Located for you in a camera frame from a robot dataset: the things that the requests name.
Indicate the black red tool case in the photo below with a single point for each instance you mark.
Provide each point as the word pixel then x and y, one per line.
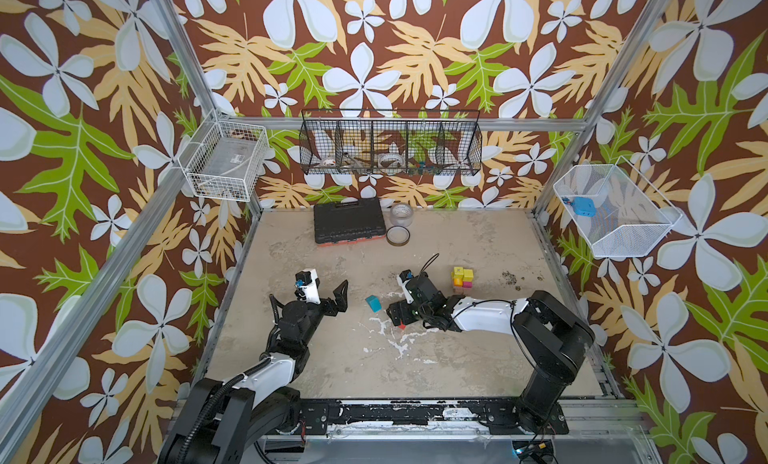
pixel 336 223

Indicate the blue object in basket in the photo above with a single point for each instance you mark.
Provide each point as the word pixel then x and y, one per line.
pixel 581 206

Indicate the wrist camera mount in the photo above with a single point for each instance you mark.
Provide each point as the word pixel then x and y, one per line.
pixel 307 286
pixel 403 278

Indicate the white tape roll in basket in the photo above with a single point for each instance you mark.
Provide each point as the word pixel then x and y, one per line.
pixel 391 161

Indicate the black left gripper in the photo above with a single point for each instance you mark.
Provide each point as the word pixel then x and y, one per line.
pixel 339 303

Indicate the white wire basket left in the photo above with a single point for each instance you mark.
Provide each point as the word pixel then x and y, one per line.
pixel 223 159

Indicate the teal triangular block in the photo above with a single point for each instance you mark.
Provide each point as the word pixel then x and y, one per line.
pixel 374 303

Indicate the clear tape roll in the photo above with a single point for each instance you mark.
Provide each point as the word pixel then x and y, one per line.
pixel 401 214

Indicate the black wire wall basket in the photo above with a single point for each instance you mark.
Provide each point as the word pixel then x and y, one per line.
pixel 432 142

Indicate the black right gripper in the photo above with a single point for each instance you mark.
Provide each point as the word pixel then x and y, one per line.
pixel 405 308

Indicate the white mesh basket right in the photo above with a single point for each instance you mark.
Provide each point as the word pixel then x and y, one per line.
pixel 633 216

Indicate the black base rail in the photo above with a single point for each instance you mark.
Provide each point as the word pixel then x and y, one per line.
pixel 498 416

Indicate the brown tape roll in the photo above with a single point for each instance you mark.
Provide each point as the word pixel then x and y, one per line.
pixel 398 236

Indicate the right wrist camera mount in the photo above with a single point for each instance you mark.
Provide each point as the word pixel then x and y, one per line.
pixel 403 278

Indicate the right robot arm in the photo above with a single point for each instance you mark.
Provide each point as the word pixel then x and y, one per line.
pixel 555 339

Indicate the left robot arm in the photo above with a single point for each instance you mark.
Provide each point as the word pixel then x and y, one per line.
pixel 221 419

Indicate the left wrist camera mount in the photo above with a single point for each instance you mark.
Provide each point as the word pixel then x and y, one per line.
pixel 307 286

